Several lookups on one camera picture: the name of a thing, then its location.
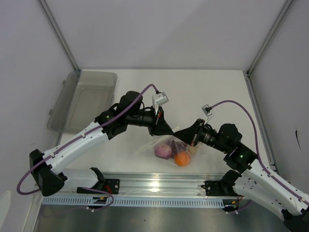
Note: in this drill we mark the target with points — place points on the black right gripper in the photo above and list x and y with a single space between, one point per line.
189 135

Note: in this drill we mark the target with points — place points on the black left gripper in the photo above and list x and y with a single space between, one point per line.
160 126

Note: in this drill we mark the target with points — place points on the dark red grape bunch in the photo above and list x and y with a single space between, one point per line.
176 145

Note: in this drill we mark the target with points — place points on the garlic bulb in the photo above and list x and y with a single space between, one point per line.
192 149

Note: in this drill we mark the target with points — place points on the clear zip top bag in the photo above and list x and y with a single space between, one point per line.
146 151

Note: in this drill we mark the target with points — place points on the red onion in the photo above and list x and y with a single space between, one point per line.
163 151

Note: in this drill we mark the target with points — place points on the orange fruit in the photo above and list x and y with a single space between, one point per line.
182 159

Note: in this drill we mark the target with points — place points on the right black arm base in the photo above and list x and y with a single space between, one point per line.
218 188

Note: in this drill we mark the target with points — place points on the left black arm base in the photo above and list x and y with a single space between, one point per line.
110 186

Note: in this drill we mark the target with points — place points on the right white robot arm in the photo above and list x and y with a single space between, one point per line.
250 178

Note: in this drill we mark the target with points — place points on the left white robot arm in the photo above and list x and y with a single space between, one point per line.
49 168

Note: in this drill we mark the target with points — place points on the clear grey plastic bin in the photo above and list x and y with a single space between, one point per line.
83 97

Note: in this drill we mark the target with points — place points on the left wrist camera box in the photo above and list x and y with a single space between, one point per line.
159 99

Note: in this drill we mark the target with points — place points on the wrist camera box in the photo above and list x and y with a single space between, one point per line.
159 99
208 111

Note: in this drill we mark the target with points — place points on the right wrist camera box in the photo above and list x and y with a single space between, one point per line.
208 111

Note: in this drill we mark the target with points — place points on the aluminium mounting rail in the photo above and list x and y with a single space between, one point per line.
155 184

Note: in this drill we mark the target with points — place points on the slotted white cable duct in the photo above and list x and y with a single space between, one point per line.
134 201

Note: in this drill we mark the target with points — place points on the right aluminium frame post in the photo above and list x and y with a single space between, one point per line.
274 29

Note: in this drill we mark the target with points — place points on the aluminium frame post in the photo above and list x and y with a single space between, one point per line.
58 34
274 29

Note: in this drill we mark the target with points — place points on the left aluminium frame post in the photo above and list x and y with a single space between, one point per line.
58 34

